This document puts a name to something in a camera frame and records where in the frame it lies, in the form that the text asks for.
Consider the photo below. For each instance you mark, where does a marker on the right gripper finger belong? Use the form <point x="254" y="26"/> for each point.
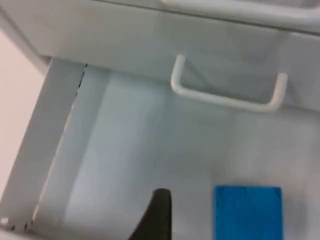
<point x="157" y="217"/>

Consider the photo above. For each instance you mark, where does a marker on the grey drawer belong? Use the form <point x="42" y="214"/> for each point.
<point x="130" y="160"/>

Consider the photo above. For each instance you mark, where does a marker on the blue block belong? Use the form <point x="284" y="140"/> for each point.
<point x="247" y="212"/>

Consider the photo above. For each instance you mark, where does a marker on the grey chest of drawers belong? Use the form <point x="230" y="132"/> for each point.
<point x="140" y="32"/>

